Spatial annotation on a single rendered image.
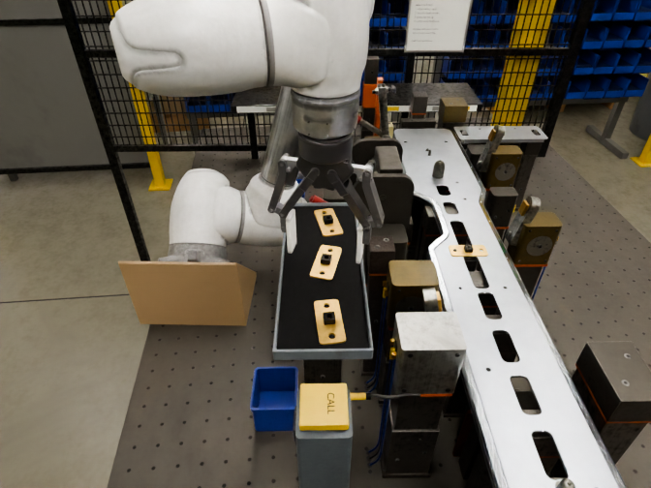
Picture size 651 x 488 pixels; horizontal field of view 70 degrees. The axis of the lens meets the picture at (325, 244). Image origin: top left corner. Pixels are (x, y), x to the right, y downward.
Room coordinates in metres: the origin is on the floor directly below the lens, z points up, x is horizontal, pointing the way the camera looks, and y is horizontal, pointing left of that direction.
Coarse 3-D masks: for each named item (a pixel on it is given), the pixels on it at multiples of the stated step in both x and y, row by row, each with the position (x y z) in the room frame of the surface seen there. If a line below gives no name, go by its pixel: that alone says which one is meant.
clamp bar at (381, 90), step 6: (378, 84) 1.30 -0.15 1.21; (384, 84) 1.30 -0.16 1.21; (372, 90) 1.29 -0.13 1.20; (378, 90) 1.27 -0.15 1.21; (384, 90) 1.27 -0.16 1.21; (390, 90) 1.29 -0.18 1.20; (378, 96) 1.29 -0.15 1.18; (384, 96) 1.27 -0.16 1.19; (384, 102) 1.27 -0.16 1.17; (384, 108) 1.27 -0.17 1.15; (384, 114) 1.27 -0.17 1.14; (384, 120) 1.27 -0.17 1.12; (384, 126) 1.27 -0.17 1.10; (384, 132) 1.27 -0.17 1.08
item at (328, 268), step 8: (320, 248) 0.64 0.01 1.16; (328, 248) 0.64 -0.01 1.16; (336, 248) 0.64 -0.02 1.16; (320, 256) 0.61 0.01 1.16; (328, 256) 0.60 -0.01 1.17; (336, 256) 0.61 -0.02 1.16; (320, 264) 0.59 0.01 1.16; (328, 264) 0.59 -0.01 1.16; (336, 264) 0.59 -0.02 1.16; (312, 272) 0.57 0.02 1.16; (328, 272) 0.57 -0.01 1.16
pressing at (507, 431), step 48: (432, 144) 1.36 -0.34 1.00; (432, 192) 1.08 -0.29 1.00; (480, 192) 1.08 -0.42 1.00; (480, 240) 0.87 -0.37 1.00; (480, 336) 0.58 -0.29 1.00; (528, 336) 0.58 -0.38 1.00; (480, 384) 0.47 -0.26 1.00; (480, 432) 0.38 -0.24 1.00; (528, 432) 0.39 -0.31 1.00; (576, 432) 0.39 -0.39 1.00; (528, 480) 0.31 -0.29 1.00; (576, 480) 0.31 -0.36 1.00
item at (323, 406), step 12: (312, 384) 0.36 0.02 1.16; (324, 384) 0.36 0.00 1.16; (336, 384) 0.36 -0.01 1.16; (300, 396) 0.34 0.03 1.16; (312, 396) 0.34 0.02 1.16; (324, 396) 0.34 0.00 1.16; (336, 396) 0.34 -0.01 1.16; (300, 408) 0.33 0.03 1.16; (312, 408) 0.33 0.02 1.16; (324, 408) 0.33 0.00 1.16; (336, 408) 0.33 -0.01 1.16; (300, 420) 0.31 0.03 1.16; (312, 420) 0.31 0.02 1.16; (324, 420) 0.31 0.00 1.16; (336, 420) 0.31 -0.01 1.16; (348, 420) 0.31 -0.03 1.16
